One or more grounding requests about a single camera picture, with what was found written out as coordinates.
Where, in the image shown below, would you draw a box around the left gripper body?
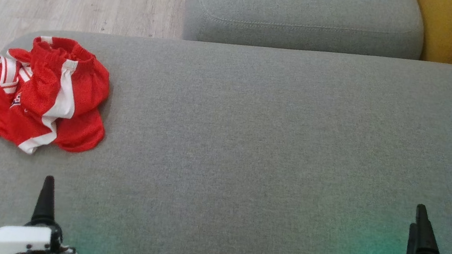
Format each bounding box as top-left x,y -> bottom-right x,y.
0,217 -> 83,254

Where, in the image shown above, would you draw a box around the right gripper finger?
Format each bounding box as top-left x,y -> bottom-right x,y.
409,203 -> 447,254
405,223 -> 420,254

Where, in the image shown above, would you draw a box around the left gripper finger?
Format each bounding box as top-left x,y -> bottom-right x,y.
30,174 -> 62,229

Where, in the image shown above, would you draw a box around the red shorts with white stripe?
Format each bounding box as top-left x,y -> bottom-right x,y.
3,31 -> 118,165

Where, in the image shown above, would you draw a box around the large grey sofa ottoman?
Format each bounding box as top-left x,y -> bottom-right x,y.
0,0 -> 452,254

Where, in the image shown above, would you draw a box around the grey sofa seat cushion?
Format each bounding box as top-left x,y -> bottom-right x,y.
180,0 -> 430,75

